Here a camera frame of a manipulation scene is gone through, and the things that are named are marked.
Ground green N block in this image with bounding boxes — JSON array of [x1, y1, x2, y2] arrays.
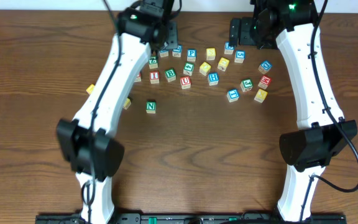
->
[[145, 101, 157, 114]]

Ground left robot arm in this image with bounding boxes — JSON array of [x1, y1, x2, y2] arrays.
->
[[57, 7, 178, 223]]

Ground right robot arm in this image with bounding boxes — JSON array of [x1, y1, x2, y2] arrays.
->
[[229, 0, 357, 223]]

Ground blue L block rotated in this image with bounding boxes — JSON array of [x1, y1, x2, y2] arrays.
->
[[172, 45, 183, 58]]

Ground blue L block upright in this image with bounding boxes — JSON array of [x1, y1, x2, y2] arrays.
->
[[159, 50, 169, 58]]

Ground blue P block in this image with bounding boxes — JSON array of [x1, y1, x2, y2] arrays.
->
[[187, 49, 197, 62]]

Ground blue D block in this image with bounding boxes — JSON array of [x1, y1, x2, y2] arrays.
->
[[224, 42, 234, 55]]

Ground green Z block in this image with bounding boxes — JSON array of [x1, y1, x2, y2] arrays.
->
[[149, 56, 158, 70]]

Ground blue 5 block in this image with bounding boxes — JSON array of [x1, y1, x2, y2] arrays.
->
[[234, 50, 246, 63]]

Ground blue Q block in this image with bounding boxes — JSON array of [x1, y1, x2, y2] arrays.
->
[[258, 60, 272, 74]]

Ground green B block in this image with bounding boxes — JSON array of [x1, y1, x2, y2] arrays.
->
[[165, 68, 177, 82]]

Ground yellow S block right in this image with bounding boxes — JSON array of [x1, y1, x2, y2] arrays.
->
[[206, 48, 216, 61]]

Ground yellow G block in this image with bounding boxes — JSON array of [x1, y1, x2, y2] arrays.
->
[[218, 57, 230, 72]]

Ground red I block upright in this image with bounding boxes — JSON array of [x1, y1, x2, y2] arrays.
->
[[150, 71, 160, 84]]

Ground yellow O block centre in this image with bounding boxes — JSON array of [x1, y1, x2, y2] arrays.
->
[[200, 62, 211, 76]]

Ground yellow o block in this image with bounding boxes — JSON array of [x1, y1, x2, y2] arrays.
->
[[123, 98, 132, 110], [200, 62, 211, 76]]

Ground red U block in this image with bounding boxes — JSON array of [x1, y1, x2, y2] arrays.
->
[[180, 76, 191, 90]]

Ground red M block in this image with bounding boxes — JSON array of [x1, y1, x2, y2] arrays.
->
[[258, 75, 272, 90]]

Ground red I block sideways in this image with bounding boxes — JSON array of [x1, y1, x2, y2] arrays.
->
[[134, 72, 142, 83]]

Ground green J block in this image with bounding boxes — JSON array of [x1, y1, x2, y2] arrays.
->
[[240, 78, 254, 92]]

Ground blue H block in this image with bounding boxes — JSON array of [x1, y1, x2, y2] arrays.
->
[[208, 72, 219, 86]]

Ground yellow X block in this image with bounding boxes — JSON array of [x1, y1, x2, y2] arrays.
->
[[254, 89, 268, 103]]

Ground blue I block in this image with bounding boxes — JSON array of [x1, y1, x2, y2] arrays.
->
[[226, 89, 240, 103]]

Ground yellow O block left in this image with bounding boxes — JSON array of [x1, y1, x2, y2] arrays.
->
[[123, 98, 132, 110]]

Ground yellow K block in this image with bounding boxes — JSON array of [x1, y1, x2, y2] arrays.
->
[[86, 84, 95, 95]]

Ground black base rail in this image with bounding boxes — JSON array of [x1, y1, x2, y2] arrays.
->
[[35, 212, 347, 224]]

